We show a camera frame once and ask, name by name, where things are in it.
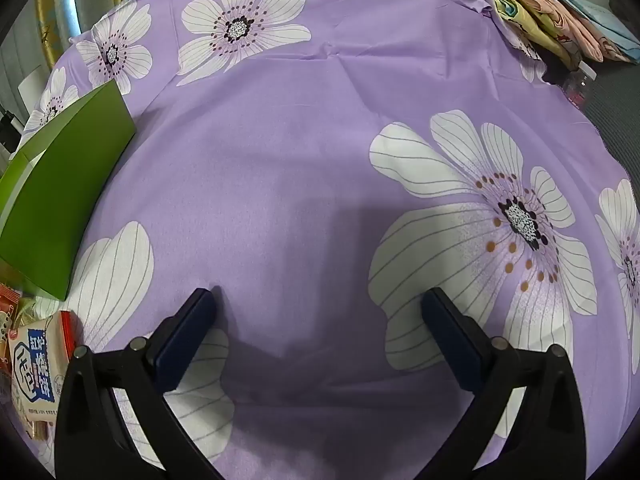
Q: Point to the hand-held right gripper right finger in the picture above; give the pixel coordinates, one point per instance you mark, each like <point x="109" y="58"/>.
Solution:
<point x="450" y="340"/>

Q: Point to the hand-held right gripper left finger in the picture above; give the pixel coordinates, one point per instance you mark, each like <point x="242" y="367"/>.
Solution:
<point x="185" y="340"/>

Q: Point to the light blue folded cloth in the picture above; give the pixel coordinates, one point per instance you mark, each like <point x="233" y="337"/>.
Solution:
<point x="600" y="15"/>

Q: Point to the white blue snack packet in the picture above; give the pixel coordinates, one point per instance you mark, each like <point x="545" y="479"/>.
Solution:
<point x="35" y="365"/>

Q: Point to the pink patterned folded cloth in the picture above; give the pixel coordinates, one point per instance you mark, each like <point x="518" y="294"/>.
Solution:
<point x="550" y="5"/>

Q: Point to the green cardboard box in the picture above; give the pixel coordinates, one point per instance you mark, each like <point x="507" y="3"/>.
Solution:
<point x="60" y="200"/>

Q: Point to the purple floral cloth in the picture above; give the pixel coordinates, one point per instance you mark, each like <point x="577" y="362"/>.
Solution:
<point x="300" y="160"/>

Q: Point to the clear plastic bottle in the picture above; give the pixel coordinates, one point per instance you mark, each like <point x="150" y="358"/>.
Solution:
<point x="577" y="85"/>

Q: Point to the yellow patterned folded cloth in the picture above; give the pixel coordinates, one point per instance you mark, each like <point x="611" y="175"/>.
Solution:
<point x="530" y="25"/>

